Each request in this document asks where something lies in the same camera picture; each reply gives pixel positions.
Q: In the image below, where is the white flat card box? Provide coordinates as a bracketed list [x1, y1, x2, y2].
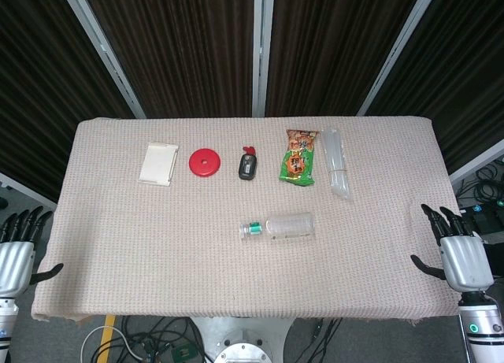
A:
[137, 142, 181, 187]

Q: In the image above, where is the aluminium partition post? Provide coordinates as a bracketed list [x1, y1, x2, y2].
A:
[57, 0, 147, 119]
[356, 0, 441, 117]
[251, 0, 276, 118]

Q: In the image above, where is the black device with green light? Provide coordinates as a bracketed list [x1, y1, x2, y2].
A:
[460, 204, 504, 232]

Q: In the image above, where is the black floor cable tangle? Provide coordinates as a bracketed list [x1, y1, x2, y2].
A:
[283, 317, 344, 363]
[456, 157, 504, 209]
[112, 316, 206, 363]

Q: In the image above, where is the green snack packet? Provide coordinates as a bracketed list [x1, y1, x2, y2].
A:
[278, 128, 319, 186]

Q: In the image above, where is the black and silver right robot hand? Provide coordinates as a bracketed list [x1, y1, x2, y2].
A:
[410, 203, 495, 293]

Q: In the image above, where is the black key fob red top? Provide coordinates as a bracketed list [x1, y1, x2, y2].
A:
[237, 145, 259, 180]

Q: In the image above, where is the green circuit board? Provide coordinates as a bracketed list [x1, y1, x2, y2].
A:
[172, 344, 197, 363]

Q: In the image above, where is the clear plastic bottle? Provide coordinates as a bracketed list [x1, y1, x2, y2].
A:
[239, 212, 317, 243]

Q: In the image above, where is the red round disc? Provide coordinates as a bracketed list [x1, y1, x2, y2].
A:
[188, 147, 222, 179]

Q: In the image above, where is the dark brown corrugated panel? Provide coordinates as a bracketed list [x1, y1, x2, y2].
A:
[265, 0, 427, 118]
[80, 0, 256, 119]
[0, 0, 137, 202]
[368, 0, 504, 175]

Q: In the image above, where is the clear plastic straw bundle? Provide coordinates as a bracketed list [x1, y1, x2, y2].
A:
[321, 128, 352, 201]

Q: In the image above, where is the aluminium partition base rail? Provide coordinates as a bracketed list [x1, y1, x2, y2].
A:
[448, 138, 504, 187]
[0, 172, 58, 211]

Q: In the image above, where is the pink woven tablecloth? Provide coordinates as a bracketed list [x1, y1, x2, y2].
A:
[30, 115, 482, 325]

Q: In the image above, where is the white floor cable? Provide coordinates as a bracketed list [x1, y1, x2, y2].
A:
[80, 325, 147, 363]

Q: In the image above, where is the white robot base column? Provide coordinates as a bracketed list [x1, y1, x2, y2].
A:
[191, 316, 296, 363]

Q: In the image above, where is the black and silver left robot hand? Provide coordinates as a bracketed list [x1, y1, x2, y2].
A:
[0, 205, 65, 299]

